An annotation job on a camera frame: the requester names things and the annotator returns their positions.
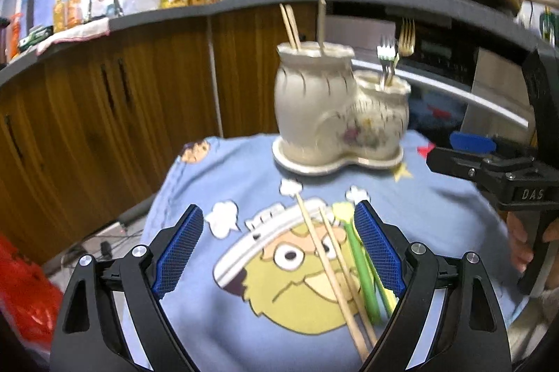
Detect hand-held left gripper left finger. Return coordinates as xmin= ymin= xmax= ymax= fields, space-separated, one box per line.
xmin=50 ymin=203 xmax=206 ymax=372

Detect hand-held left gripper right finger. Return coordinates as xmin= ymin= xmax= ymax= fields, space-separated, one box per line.
xmin=353 ymin=201 xmax=511 ymax=372

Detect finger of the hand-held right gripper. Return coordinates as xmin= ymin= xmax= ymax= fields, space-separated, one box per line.
xmin=426 ymin=147 xmax=494 ymax=187
xmin=449 ymin=131 xmax=536 ymax=159

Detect wooden chopstick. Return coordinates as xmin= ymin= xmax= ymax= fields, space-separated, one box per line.
xmin=279 ymin=3 xmax=297 ymax=51
xmin=295 ymin=193 xmax=370 ymax=360
xmin=319 ymin=206 xmax=378 ymax=346
xmin=317 ymin=0 xmax=328 ymax=50
xmin=286 ymin=3 xmax=303 ymax=51

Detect gold fork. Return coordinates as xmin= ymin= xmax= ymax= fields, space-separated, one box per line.
xmin=386 ymin=17 xmax=416 ymax=86

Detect silver fork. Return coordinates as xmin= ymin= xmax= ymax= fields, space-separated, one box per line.
xmin=376 ymin=35 xmax=399 ymax=88

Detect cream ceramic utensil holder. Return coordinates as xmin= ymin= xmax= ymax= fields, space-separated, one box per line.
xmin=271 ymin=41 xmax=411 ymax=177

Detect person's right hand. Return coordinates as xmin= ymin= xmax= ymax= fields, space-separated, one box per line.
xmin=507 ymin=214 xmax=532 ymax=273

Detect blue cartoon printed cloth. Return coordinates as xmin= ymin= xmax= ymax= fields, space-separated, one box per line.
xmin=142 ymin=134 xmax=531 ymax=372

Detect stainless steel built-in oven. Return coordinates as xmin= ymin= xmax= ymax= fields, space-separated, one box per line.
xmin=323 ymin=0 xmax=542 ymax=145

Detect green bottle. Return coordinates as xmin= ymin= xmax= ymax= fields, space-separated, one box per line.
xmin=539 ymin=7 xmax=555 ymax=45

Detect wooden kitchen cabinet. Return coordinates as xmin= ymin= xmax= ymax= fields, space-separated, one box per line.
xmin=0 ymin=2 xmax=319 ymax=268

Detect red plastic bag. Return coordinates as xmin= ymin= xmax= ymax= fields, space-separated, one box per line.
xmin=0 ymin=234 xmax=64 ymax=351

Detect white dish towel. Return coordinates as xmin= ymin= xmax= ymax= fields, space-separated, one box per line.
xmin=36 ymin=18 xmax=111 ymax=56

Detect grey stone kitchen countertop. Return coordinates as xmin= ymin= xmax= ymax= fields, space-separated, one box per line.
xmin=0 ymin=0 xmax=559 ymax=88

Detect green box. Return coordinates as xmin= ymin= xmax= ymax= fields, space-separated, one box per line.
xmin=18 ymin=27 xmax=54 ymax=51

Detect yellow dish soap bottle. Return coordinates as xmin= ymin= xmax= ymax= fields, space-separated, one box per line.
xmin=66 ymin=0 xmax=84 ymax=27
xmin=53 ymin=0 xmax=66 ymax=33

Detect orange bottle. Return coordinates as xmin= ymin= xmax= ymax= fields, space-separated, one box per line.
xmin=9 ymin=13 xmax=22 ymax=60

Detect black floor cables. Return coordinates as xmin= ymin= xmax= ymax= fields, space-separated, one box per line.
xmin=61 ymin=219 xmax=132 ymax=263

